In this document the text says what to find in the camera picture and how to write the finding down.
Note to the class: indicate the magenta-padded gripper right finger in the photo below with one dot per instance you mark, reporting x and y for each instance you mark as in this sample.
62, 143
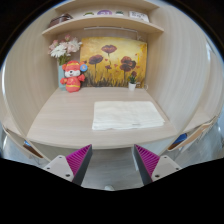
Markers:
148, 160

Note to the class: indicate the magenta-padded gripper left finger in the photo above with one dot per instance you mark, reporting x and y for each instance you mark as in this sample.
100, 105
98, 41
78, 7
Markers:
77, 160

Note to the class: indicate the cream white towel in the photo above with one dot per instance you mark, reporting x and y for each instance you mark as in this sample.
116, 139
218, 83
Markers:
126, 115

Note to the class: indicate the small white potted plant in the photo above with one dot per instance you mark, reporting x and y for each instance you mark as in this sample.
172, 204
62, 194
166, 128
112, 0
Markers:
132, 86

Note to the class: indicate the red plush mouse toy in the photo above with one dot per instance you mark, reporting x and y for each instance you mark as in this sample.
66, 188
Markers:
72, 78

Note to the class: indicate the light blue vase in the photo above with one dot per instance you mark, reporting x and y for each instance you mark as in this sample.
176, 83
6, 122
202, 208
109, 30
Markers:
61, 75

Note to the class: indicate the yellow poppy flower painting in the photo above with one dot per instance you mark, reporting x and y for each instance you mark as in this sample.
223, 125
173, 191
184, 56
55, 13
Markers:
113, 70

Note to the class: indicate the white pink flower bouquet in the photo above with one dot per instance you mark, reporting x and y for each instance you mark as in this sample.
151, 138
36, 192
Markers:
61, 50

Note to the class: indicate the slim white light bar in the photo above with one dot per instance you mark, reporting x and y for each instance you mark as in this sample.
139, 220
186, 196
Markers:
110, 29

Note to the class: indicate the wooden shelf unit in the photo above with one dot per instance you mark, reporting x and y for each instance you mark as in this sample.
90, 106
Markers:
103, 21

